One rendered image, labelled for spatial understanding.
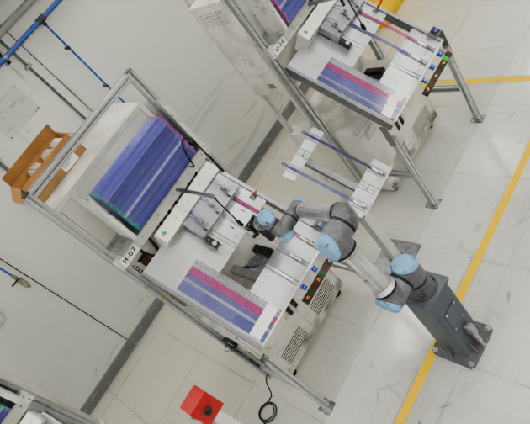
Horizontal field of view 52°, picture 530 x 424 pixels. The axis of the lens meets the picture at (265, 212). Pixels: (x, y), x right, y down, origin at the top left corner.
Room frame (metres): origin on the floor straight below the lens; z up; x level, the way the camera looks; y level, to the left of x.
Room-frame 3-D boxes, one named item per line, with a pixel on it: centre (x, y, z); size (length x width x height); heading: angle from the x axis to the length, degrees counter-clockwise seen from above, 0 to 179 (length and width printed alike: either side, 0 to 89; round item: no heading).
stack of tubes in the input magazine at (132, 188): (2.49, 0.29, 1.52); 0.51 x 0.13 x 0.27; 112
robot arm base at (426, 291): (1.60, -0.28, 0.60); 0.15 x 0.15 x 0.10
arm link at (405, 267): (1.59, -0.28, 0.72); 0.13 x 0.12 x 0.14; 110
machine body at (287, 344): (2.58, 0.40, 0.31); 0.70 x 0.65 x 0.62; 112
